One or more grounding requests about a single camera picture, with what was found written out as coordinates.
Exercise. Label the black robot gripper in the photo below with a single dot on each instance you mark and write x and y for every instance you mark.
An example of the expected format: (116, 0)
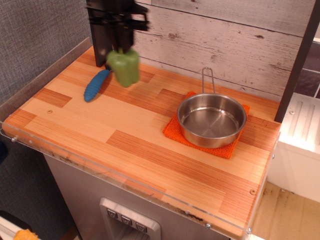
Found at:
(115, 13)

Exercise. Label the green toy bell pepper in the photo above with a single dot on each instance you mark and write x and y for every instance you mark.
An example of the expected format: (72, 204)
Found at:
(125, 66)

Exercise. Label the orange knitted cloth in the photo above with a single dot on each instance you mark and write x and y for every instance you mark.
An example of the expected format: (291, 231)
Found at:
(172, 131)

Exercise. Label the stainless steel pan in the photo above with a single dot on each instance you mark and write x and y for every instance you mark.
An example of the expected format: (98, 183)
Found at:
(211, 120)

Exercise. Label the clear acrylic edge guard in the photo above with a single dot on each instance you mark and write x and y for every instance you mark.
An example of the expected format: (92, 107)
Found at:
(203, 217)

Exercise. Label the grey toy fridge cabinet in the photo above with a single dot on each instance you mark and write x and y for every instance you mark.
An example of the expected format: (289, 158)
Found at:
(82, 192)

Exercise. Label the silver dispenser button panel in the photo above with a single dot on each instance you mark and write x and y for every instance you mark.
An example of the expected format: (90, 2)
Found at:
(123, 223)

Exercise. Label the white toy sink unit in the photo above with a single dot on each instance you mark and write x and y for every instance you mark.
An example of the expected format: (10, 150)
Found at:
(295, 164)

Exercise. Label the yellow cloth object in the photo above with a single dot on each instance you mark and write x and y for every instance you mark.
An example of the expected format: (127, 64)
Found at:
(25, 234)

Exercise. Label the blue handled metal spoon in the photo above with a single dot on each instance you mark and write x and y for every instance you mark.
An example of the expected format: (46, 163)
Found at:
(94, 86)

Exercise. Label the dark right frame post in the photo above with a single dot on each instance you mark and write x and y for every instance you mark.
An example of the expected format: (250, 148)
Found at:
(302, 54)

